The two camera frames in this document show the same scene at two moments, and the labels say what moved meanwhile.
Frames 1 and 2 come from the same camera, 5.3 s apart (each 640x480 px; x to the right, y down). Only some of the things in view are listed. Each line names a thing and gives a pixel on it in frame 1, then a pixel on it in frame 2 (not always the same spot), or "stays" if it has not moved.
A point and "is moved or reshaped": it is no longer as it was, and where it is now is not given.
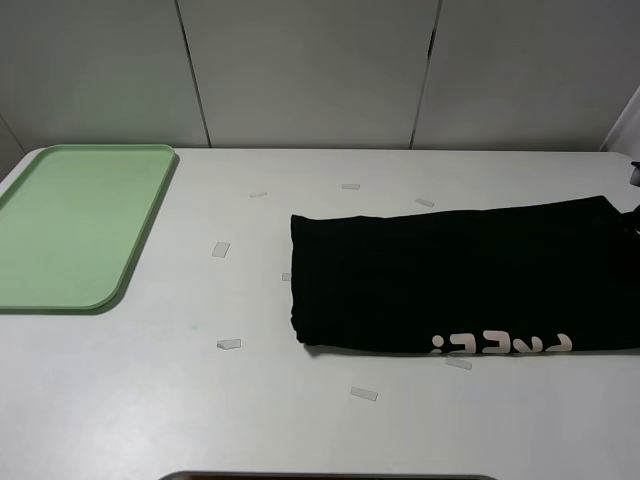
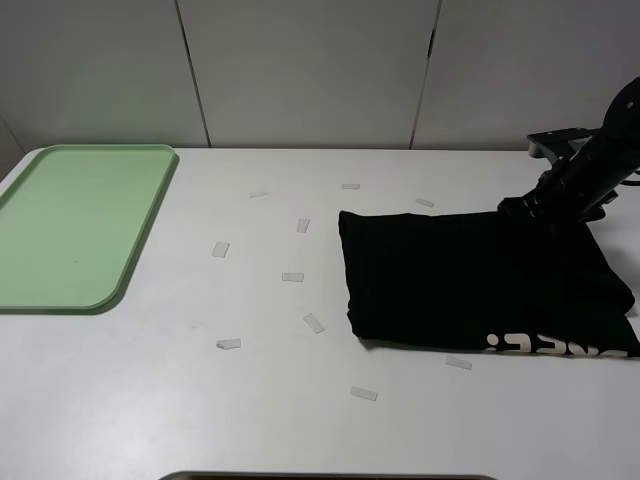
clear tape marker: (221, 249) stays
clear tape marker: (428, 203) stays
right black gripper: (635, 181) to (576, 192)
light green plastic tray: (70, 221) stays
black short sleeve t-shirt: (544, 278) is moved or reshaped
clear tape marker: (229, 344) stays
